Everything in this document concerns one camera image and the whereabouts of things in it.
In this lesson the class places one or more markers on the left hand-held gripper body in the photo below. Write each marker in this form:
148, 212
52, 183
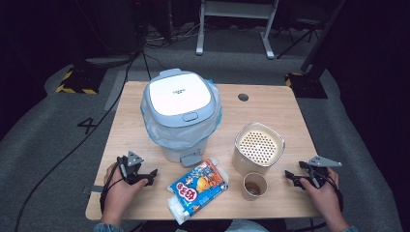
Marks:
132, 170

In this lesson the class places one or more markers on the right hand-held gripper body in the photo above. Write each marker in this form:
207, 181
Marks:
319, 174

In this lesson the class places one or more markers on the blue snack carton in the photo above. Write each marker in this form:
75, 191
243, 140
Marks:
199, 190

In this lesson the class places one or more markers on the beige strainer container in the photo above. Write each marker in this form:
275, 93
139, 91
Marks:
248, 165

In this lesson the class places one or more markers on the brown paper cup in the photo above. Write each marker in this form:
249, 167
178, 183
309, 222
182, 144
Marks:
247, 194

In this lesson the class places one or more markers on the white and blue pedal bin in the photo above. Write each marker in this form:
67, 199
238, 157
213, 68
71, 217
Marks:
177, 93

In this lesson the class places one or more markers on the person's right hand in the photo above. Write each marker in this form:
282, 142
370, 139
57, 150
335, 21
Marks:
327, 199

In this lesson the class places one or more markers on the person's left hand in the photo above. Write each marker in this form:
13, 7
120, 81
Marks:
117, 196

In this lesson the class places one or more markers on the translucent plastic bin liner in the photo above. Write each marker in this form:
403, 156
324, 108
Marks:
167, 137

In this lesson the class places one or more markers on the grey tape strip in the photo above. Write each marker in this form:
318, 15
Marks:
95, 189

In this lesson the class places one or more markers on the person's lap in jeans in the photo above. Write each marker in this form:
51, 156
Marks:
246, 227

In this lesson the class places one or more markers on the black yellow striped stand base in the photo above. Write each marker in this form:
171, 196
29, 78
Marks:
307, 87
82, 80

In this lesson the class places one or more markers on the dark round table grommet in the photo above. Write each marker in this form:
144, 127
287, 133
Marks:
243, 97

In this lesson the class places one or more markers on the black tripod stand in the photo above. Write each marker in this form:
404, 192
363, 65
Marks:
299, 35

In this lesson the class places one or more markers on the black slanted stand post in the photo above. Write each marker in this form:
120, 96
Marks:
322, 38

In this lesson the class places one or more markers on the white metal desk frame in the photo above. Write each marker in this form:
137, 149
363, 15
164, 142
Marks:
237, 9

